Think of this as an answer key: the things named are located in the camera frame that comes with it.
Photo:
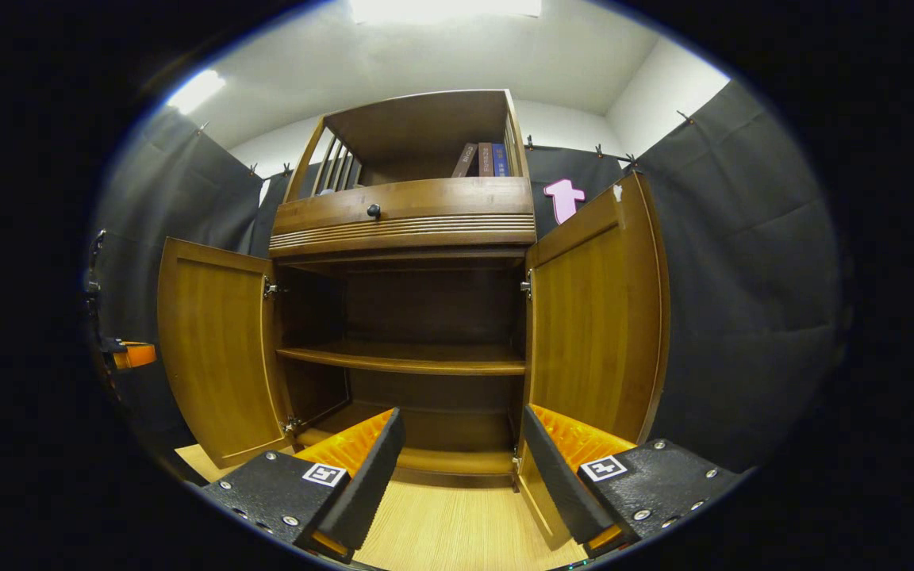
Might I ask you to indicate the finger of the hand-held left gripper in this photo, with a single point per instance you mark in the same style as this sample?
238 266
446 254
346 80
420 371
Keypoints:
138 355

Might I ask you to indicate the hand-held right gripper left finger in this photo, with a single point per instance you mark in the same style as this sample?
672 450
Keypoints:
362 492

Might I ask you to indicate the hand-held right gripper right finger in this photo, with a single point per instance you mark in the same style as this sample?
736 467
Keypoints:
560 492

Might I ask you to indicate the wooden cabinet door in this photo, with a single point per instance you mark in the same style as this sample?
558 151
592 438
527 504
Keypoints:
592 317
219 349

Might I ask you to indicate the metal door hinge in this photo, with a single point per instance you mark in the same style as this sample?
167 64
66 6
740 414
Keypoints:
516 458
527 285
292 426
269 287

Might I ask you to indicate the wooden inner shelf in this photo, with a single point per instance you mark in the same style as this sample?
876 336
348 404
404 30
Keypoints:
401 358

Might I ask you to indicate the ceiling light panel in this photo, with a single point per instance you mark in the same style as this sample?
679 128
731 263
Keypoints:
445 9
195 90

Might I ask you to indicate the black backdrop cloth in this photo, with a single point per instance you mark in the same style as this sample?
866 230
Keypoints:
743 277

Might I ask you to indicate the blue book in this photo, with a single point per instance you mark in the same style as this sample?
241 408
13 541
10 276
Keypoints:
501 159

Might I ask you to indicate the maroon book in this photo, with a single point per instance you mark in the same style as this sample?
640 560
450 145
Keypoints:
485 159

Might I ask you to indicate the brown book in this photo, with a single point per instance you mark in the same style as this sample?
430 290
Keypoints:
465 160

